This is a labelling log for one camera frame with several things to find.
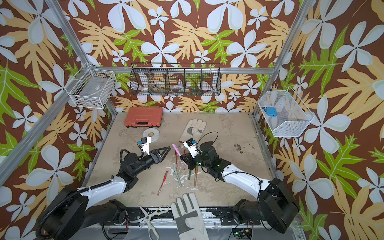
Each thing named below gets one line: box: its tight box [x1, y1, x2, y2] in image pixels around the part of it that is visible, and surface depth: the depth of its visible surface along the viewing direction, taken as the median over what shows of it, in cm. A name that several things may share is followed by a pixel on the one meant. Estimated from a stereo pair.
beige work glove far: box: [179, 118, 207, 144], surface depth 110 cm
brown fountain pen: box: [193, 166, 198, 187], surface depth 88 cm
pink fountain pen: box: [172, 143, 182, 157], surface depth 80 cm
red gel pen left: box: [157, 170, 169, 196], surface depth 88 cm
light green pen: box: [173, 166, 182, 188], surface depth 90 cm
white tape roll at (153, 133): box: [142, 128, 160, 142], surface depth 110 cm
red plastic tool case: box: [124, 106, 163, 128], surface depth 117 cm
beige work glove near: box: [170, 192, 210, 240], surface depth 75 cm
